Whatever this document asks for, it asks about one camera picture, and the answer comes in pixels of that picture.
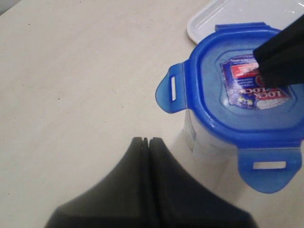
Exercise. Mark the white rectangular tray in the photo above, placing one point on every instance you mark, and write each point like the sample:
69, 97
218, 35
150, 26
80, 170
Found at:
276, 13

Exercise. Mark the blue plastic lid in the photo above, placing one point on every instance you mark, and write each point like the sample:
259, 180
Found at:
221, 85

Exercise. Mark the clear plastic tall container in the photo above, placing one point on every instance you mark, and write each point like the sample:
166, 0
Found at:
203, 144

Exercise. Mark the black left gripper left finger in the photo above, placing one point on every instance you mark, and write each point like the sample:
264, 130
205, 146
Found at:
117, 201

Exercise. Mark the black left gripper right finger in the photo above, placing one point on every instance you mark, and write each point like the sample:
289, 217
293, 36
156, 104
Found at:
182, 202

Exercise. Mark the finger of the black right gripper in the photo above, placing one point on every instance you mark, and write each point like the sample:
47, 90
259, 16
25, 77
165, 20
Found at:
285, 47
282, 70

